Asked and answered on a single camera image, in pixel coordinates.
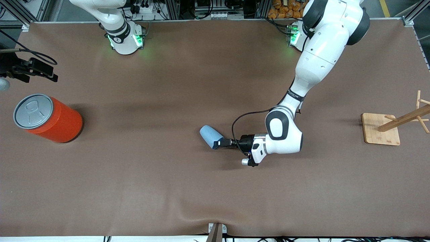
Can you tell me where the metal table edge bracket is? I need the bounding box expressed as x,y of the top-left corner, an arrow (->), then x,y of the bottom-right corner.
208,223 -> 228,242

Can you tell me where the orange snack packets pile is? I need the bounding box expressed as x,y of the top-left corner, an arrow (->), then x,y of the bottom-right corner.
268,0 -> 308,19

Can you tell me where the wooden mug tree stand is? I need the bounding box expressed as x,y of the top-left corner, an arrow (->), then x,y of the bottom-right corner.
361,90 -> 430,146

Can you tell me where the brown table cover mat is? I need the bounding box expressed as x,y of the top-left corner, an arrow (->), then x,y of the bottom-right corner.
0,18 -> 430,238

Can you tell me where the aluminium frame profile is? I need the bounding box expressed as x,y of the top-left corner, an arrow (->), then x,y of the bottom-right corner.
401,0 -> 430,27
0,0 -> 51,26

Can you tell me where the orange can with silver lid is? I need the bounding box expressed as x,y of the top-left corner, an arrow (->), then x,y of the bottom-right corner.
13,93 -> 84,144

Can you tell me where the blue plastic cup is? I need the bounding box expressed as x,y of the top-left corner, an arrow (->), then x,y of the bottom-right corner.
200,125 -> 225,150

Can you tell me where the white power strip with plugs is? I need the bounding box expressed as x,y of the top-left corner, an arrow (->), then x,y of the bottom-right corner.
129,0 -> 160,14

